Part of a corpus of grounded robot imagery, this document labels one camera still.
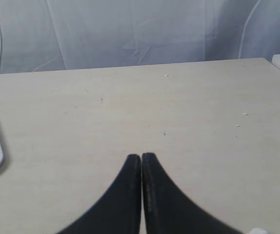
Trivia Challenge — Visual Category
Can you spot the white backdrop cloth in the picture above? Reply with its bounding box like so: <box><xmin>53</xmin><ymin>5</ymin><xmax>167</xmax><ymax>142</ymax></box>
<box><xmin>0</xmin><ymin>0</ymin><xmax>280</xmax><ymax>74</ymax></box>

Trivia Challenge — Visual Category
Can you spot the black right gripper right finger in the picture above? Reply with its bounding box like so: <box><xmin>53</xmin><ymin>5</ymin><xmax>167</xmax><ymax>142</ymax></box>
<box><xmin>141</xmin><ymin>153</ymin><xmax>240</xmax><ymax>234</ymax></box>

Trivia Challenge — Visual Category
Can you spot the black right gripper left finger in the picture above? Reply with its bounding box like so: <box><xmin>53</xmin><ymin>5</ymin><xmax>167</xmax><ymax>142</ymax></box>
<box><xmin>59</xmin><ymin>154</ymin><xmax>141</xmax><ymax>234</ymax></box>

